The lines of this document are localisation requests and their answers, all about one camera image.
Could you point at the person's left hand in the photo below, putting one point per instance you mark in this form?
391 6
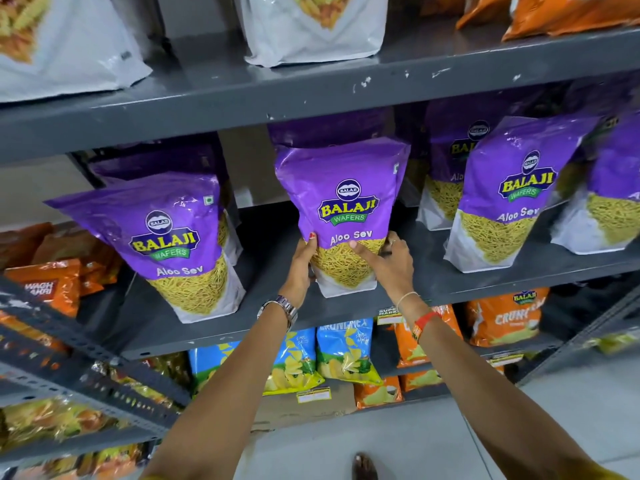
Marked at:
299 269

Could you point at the person's right hand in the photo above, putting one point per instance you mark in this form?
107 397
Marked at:
395 272

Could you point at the person's left thumb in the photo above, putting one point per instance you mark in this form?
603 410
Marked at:
311 244

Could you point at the person's right thumb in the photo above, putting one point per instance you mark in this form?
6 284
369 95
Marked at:
364 253

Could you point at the purple snack pouch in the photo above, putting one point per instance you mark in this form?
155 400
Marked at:
345 194

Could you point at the person's left forearm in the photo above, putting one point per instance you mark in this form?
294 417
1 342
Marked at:
235 389

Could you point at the person's right forearm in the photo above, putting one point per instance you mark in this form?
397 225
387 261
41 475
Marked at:
480 394

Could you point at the white shelf price tag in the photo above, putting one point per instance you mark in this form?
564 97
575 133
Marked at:
313 395
387 315
505 359

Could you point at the silver wristwatch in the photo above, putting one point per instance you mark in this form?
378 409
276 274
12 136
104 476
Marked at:
284 307

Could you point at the orange wrist thread band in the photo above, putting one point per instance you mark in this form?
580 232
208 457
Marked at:
426 322

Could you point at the blue chips packet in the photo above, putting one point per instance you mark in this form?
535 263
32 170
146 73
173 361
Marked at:
207 364
345 349
295 367

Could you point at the orange chips packet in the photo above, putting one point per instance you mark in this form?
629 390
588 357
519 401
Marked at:
377 394
505 317
422 379
407 347

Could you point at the row of purple packets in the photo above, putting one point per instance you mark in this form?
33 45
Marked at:
175 229

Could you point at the grey metal shelf rack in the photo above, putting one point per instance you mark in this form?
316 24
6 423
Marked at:
300 92

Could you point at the large white pasta packet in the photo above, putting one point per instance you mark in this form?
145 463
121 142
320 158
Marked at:
320 37
75 49

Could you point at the person's brown shoe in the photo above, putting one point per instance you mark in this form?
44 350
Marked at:
364 468

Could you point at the pile of orange packets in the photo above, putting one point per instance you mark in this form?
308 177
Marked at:
65 244

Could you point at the grey slotted angle rack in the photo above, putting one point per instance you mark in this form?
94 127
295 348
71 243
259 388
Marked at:
90 379

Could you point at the orange packet with white print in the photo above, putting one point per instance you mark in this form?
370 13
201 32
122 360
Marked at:
52 287

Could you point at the yellow green snack packet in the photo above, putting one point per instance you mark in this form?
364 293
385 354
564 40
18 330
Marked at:
612 342

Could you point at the orange snack packet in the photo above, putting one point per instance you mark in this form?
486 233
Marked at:
575 14
482 9

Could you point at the pile of yellow snack packets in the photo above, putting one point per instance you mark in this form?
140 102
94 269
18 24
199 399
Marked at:
55 419

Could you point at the person's yellow sleeve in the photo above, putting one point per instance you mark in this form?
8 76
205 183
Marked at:
600 473

